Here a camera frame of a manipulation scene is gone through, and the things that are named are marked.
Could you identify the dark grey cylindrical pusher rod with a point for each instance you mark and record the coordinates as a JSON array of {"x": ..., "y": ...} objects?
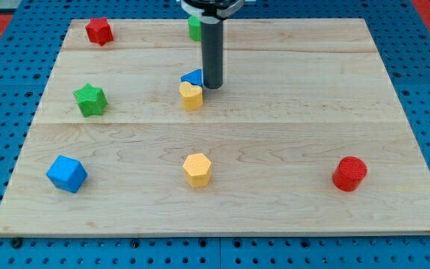
[{"x": 212, "y": 54}]

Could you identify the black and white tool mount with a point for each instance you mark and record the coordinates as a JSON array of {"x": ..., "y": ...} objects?
[{"x": 211, "y": 10}]

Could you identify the green cylinder block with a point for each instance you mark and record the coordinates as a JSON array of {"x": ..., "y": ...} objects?
[{"x": 194, "y": 26}]

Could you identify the blue triangle block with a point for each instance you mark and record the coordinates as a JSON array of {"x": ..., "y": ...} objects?
[{"x": 194, "y": 77}]

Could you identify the yellow heart block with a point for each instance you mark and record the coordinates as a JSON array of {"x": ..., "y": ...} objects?
[{"x": 191, "y": 96}]

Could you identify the red star block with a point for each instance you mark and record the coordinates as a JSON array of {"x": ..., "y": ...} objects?
[{"x": 99, "y": 31}]

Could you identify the green star block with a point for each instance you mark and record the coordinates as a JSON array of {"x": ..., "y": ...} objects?
[{"x": 90, "y": 100}]

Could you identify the wooden board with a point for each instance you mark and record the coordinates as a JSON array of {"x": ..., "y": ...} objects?
[{"x": 298, "y": 96}]

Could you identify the yellow hexagon block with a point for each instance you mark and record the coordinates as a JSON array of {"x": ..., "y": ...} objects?
[{"x": 197, "y": 170}]

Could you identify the red cylinder block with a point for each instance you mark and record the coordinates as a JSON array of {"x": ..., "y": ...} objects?
[{"x": 349, "y": 173}]

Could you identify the blue cube block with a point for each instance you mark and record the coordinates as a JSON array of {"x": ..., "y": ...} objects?
[{"x": 67, "y": 174}]

